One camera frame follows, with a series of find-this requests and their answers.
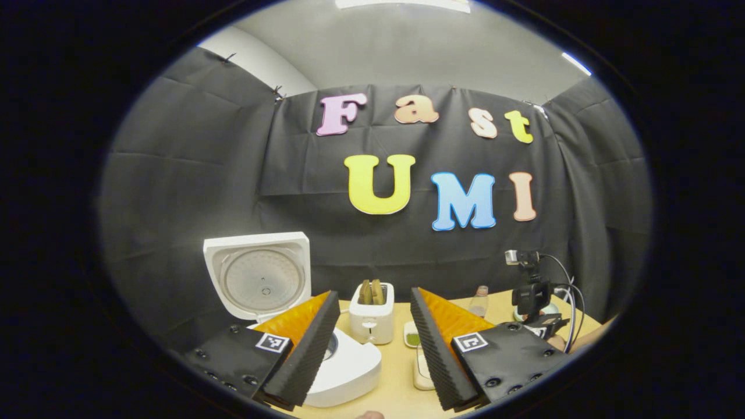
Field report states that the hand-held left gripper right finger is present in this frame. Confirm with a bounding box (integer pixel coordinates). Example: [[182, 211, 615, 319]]
[[410, 286, 574, 413]]

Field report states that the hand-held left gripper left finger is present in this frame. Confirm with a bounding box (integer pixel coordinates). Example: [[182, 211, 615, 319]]
[[169, 290, 341, 411]]

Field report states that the clear container of rice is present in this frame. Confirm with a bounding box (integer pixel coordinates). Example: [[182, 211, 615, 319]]
[[413, 343, 437, 390]]

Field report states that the white rice cooker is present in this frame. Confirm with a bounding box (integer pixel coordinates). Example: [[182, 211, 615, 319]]
[[203, 232, 382, 408]]

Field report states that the plate of sausages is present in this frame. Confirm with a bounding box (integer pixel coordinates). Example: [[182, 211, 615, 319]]
[[512, 301, 560, 324]]

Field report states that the small clear bottle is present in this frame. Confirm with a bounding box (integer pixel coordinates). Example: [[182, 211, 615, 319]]
[[469, 285, 489, 318]]

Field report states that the white toaster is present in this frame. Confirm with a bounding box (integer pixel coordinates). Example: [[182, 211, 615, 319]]
[[348, 280, 395, 345]]

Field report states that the black backdrop cloth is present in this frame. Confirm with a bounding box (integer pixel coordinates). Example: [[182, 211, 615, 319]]
[[98, 47, 652, 344]]

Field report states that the ceiling light strip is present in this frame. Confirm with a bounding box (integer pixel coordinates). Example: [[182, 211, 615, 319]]
[[562, 51, 593, 76]]

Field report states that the ceiling light panel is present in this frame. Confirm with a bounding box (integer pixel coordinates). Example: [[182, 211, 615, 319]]
[[335, 0, 471, 13]]

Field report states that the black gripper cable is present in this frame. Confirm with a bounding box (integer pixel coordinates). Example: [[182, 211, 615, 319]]
[[538, 253, 586, 353]]

